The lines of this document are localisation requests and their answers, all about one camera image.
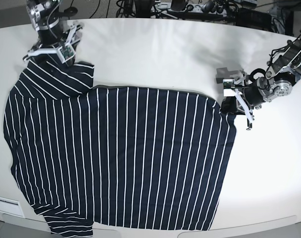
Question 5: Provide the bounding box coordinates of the navy white striped T-shirt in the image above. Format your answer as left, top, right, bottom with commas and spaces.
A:
3, 59, 236, 238

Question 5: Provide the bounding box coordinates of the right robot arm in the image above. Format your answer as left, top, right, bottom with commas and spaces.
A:
23, 0, 83, 66

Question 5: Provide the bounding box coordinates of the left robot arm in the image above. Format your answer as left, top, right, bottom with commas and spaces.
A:
217, 30, 301, 122

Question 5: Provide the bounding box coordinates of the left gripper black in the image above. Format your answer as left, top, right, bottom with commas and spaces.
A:
221, 71, 265, 117

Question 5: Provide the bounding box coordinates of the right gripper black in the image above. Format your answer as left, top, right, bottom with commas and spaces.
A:
31, 21, 85, 65

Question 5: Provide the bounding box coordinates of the white power strip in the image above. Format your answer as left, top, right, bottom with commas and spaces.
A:
154, 0, 227, 16

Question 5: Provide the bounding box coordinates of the black cable bundle background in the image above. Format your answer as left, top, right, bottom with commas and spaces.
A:
115, 0, 161, 18

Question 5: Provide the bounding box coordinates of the black box behind table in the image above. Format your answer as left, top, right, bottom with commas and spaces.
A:
235, 8, 272, 28

